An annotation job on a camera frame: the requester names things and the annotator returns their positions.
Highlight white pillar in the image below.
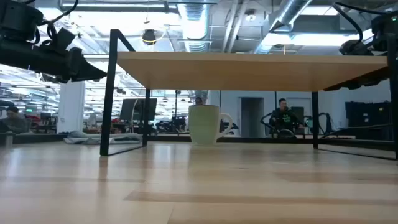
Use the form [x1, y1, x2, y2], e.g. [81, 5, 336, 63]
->
[56, 81, 86, 134]

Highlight black aluminium table frame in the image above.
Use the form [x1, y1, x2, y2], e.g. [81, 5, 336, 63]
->
[12, 133, 397, 151]

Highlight grey folded cloth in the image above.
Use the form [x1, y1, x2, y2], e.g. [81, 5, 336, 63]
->
[63, 130, 144, 145]

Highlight grey door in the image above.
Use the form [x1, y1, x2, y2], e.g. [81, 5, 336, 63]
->
[240, 96, 266, 138]

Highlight wooden shelf black metal frame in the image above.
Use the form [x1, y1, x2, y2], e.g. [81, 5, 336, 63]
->
[99, 29, 398, 161]

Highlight black background monitor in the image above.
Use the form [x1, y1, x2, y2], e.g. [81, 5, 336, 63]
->
[119, 98, 158, 123]

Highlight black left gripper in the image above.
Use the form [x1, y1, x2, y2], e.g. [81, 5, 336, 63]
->
[0, 27, 108, 83]

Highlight green mug white handle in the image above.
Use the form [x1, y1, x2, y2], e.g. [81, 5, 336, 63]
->
[188, 104, 234, 147]

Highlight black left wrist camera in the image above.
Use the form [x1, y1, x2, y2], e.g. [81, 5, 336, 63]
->
[0, 0, 45, 42]

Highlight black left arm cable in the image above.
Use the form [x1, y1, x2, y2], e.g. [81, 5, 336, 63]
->
[30, 0, 79, 45]

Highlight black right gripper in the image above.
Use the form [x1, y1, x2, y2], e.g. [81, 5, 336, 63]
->
[338, 39, 375, 57]

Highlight black round ceiling device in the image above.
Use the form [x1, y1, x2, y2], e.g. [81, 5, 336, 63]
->
[141, 28, 157, 46]

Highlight black background cabinet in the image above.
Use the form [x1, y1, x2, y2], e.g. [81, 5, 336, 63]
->
[344, 101, 392, 141]

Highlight silver ventilation duct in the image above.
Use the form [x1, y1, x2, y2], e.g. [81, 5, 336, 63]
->
[253, 0, 313, 54]
[176, 2, 210, 53]

